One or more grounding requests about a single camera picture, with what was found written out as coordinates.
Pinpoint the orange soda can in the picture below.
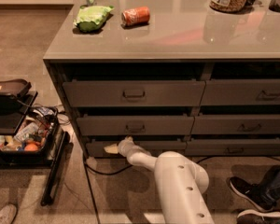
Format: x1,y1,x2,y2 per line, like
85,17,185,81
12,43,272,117
121,7,150,27

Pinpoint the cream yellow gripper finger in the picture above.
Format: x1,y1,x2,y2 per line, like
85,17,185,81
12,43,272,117
104,144,119,154

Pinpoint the green chip bag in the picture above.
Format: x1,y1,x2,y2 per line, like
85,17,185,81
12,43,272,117
74,6,114,33

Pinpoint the white sneaker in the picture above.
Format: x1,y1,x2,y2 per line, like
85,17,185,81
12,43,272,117
0,204,17,224

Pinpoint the black sneaker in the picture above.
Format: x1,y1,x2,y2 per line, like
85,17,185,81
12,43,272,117
229,176,275,212
236,209,280,224

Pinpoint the grey drawer cabinet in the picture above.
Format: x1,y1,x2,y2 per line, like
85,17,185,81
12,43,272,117
44,0,280,156

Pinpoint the black bin of items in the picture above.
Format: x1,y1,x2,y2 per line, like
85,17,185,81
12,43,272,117
0,106,60,166

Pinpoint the black tray with brown pouch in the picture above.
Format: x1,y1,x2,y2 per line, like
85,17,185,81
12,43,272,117
0,79,37,135

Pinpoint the drawer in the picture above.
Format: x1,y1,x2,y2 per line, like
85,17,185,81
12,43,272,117
77,115,194,136
191,114,280,134
63,80,204,107
86,139,187,158
185,139,280,156
201,79,280,105

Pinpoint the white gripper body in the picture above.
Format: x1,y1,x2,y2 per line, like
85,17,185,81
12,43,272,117
118,136,150,162

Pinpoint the black bar on floor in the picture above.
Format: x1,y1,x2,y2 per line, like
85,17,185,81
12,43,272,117
40,132,69,206

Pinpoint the orange fruit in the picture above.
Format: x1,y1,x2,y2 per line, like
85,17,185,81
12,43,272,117
24,144,38,151

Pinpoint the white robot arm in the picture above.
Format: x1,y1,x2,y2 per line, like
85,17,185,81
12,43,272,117
104,136,215,224

